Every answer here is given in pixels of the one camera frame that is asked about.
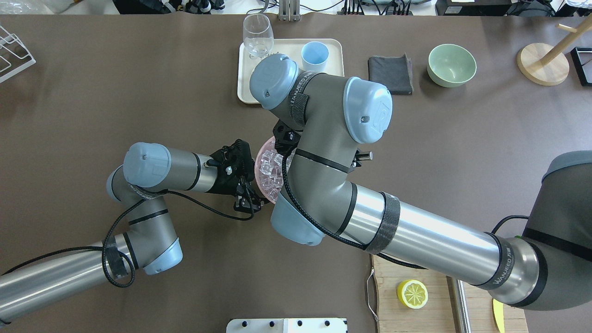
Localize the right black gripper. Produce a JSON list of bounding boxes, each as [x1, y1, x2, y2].
[[272, 119, 374, 173]]

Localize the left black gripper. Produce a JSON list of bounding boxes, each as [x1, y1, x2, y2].
[[207, 139, 265, 214]]

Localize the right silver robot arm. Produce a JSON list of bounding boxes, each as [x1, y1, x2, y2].
[[250, 55, 591, 311]]

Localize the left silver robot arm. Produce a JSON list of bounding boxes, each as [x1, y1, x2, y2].
[[1, 139, 262, 327]]

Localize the clear ice cubes pile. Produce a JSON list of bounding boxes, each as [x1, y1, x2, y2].
[[257, 149, 284, 191]]

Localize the light blue cup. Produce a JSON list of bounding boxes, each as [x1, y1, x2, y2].
[[301, 41, 329, 72]]

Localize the pink bowl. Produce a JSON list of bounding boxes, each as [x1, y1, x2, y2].
[[254, 137, 284, 204]]

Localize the cream serving tray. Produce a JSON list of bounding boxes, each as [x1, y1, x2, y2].
[[237, 38, 345, 104]]

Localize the clear wine glass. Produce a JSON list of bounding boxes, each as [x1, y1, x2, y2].
[[242, 13, 274, 60]]

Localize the dark grey cloth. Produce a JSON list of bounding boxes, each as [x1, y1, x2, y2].
[[368, 53, 414, 95]]

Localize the green bowl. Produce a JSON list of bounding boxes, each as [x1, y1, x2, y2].
[[427, 44, 476, 88]]

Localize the half lemon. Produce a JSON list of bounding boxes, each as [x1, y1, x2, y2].
[[397, 279, 429, 309]]

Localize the wooden cutting board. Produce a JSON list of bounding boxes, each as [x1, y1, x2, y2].
[[365, 254, 529, 333]]

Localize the steel cylinder muddler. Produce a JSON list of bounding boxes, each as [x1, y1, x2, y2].
[[447, 277, 472, 333]]

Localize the yellow plastic knife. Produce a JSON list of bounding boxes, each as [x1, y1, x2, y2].
[[491, 299, 505, 333]]

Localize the wooden mug tree stand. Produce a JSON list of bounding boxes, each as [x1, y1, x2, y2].
[[516, 16, 592, 86]]

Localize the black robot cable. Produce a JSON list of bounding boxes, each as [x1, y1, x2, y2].
[[0, 178, 259, 288]]

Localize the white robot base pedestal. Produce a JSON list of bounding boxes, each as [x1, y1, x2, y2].
[[226, 318, 348, 333]]

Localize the white wire cup rack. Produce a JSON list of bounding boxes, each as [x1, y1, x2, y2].
[[0, 26, 37, 83]]

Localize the black picture frame tray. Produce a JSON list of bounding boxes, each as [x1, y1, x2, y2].
[[569, 47, 592, 87]]

